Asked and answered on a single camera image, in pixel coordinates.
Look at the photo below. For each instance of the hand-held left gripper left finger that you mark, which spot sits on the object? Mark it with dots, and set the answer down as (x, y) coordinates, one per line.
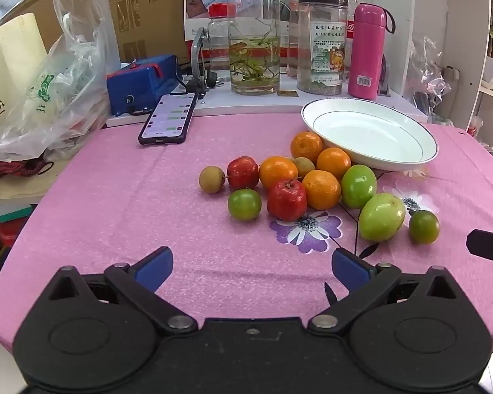
(156, 266)

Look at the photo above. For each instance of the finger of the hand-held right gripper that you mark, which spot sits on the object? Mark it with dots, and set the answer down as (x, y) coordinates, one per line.
(482, 244)

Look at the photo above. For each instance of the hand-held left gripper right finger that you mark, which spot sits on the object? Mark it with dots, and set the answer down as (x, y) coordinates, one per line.
(349, 269)

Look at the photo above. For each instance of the large green jujube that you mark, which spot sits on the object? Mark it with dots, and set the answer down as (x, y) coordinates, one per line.
(381, 217)

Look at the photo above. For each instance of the small dark green jujube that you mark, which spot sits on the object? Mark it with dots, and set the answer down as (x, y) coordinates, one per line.
(424, 227)

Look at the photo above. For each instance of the orange mandarin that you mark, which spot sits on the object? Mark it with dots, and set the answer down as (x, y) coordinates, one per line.
(333, 163)
(278, 172)
(321, 189)
(307, 147)

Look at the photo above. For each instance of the brown longan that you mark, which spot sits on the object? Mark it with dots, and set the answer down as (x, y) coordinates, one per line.
(211, 179)
(303, 167)

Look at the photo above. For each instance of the small light green jujube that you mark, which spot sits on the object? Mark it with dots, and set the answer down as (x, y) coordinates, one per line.
(244, 204)

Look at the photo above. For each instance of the small red apple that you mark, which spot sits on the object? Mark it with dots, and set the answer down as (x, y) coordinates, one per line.
(243, 172)

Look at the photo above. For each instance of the white plate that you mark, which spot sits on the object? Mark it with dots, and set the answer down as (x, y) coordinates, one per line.
(374, 131)

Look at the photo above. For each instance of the pink floral tablecloth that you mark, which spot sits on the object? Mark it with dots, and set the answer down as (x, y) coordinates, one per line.
(107, 213)

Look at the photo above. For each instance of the large red apple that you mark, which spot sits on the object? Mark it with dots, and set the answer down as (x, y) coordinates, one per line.
(286, 199)

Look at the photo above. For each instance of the black smartphone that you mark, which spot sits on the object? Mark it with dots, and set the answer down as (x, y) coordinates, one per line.
(168, 119)

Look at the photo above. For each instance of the wooden side table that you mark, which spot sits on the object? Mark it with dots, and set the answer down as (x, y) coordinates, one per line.
(16, 191)

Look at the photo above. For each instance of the crumpled clear plastic wrap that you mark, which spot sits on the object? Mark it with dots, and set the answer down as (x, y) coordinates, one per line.
(431, 78)

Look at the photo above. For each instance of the red black cloth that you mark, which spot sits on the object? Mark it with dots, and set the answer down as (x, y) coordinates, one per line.
(4, 170)

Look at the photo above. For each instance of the blue device box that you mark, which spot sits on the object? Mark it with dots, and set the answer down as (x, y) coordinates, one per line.
(139, 86)

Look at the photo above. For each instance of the white board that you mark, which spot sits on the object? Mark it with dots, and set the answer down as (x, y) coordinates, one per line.
(246, 104)

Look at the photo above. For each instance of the small gold card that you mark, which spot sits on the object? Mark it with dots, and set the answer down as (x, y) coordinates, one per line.
(288, 93)

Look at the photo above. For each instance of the clear plastic bag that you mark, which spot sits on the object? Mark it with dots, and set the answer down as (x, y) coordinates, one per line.
(74, 74)

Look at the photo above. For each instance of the pink thermos bottle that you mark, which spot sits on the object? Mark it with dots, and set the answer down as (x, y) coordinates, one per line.
(365, 49)

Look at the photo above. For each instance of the glass vase with water plant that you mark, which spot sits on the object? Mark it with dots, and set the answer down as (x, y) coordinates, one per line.
(254, 69)

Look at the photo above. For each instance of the labelled plastic jar black lid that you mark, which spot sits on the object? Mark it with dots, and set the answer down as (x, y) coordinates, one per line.
(322, 49)

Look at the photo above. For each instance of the grey phone holder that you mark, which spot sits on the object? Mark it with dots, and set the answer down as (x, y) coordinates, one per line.
(197, 49)

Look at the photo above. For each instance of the clear glass jar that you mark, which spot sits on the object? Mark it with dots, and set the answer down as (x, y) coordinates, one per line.
(292, 41)

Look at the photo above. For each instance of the clear bottle red cap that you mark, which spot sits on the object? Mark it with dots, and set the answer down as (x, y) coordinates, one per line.
(218, 37)

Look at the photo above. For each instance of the white shelf unit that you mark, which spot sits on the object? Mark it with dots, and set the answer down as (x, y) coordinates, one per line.
(448, 8)

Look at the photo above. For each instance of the beige paper bag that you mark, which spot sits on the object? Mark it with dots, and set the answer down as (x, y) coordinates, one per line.
(8, 61)

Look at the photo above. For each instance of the red label bottle red cap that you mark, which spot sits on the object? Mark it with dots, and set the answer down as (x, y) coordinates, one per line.
(350, 12)

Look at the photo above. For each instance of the cardboard box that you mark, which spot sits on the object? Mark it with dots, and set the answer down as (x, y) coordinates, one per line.
(148, 8)

